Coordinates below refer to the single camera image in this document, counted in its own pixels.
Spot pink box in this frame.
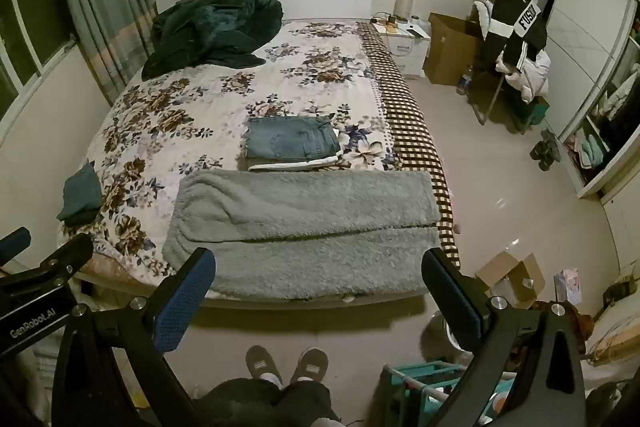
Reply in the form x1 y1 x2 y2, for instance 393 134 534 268
554 268 583 305

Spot teal rack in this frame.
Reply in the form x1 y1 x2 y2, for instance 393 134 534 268
380 359 516 427

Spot green box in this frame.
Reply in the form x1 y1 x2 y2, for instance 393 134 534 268
525 97 551 126

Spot white wardrobe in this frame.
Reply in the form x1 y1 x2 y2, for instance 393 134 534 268
532 0 640 200

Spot person's dark trouser legs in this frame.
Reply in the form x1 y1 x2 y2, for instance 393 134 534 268
192 377 333 427

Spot floral blanket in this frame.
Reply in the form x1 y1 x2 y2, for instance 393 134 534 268
60 19 403 278

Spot brown checkered bed sheet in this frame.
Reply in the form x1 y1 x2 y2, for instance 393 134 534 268
356 21 461 268

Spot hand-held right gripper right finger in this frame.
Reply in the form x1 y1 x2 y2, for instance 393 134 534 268
421 248 586 427

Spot grey fluffy towel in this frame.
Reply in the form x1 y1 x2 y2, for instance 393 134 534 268
162 169 442 303

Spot window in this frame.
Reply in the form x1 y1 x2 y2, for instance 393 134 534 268
0 0 78 118

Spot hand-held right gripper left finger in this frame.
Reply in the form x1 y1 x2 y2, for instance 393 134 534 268
50 247 217 427

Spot pale printed cloth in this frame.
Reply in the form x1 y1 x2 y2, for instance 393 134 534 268
585 294 640 365

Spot wooden chair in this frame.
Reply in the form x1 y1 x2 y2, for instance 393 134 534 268
465 67 541 135

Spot large cardboard box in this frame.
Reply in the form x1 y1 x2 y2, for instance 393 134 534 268
422 13 483 86

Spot black and white jacket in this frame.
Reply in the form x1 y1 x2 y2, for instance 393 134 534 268
482 0 548 75

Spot teal folded cloth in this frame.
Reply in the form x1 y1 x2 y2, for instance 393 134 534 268
575 132 608 168

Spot grey slipper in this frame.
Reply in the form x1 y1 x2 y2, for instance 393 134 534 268
290 347 329 385
245 345 285 388

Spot striped pale curtain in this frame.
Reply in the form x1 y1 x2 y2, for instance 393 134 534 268
52 0 158 108

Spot dark green quilted coat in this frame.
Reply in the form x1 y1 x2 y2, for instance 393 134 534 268
141 0 284 82

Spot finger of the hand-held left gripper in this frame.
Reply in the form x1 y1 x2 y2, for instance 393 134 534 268
0 227 32 265
0 234 95 294

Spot white nightstand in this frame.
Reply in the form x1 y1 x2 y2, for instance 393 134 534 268
372 17 432 80

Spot folded white pants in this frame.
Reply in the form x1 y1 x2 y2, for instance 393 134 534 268
247 154 346 172

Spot small open cardboard box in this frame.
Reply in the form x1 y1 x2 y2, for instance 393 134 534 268
475 252 546 310

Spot folded blue jeans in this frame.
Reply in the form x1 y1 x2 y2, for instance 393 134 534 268
245 116 342 160

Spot folded dark green cloth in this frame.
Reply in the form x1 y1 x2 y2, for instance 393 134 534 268
56 161 103 224

